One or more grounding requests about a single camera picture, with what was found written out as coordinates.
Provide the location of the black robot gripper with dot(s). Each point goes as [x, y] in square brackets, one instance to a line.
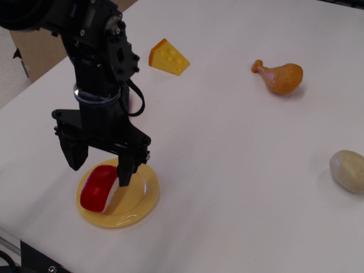
[105, 128]

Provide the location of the red tuna sushi toy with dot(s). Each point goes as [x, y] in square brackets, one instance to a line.
[99, 188]

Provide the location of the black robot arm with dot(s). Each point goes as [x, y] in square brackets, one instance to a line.
[94, 37]

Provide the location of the yellow plastic plate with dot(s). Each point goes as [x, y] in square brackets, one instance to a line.
[129, 205]

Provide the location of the red toy chili pepper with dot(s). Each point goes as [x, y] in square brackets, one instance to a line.
[127, 99]

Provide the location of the yellow toy cheese wedge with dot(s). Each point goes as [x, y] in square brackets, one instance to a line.
[166, 57]

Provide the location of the brown cardboard panel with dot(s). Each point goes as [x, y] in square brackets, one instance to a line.
[37, 57]

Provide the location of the toy fried chicken drumstick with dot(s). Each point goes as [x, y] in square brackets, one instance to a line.
[280, 80]

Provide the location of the beige toy potato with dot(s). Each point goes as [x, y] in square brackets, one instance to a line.
[346, 168]

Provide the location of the black table corner bracket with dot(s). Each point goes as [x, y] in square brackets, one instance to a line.
[34, 260]

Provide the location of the aluminium table frame rail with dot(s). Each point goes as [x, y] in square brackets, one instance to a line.
[11, 246]

